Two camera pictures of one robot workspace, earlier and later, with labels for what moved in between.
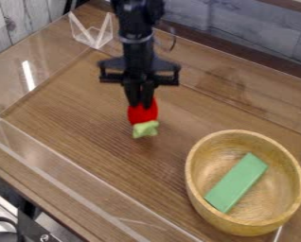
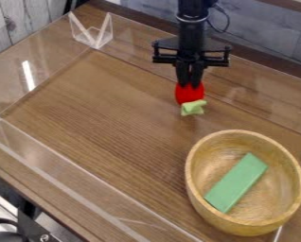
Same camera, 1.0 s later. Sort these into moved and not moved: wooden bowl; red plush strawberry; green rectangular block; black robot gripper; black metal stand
Moved: red plush strawberry; black robot gripper
Not moved: green rectangular block; black metal stand; wooden bowl
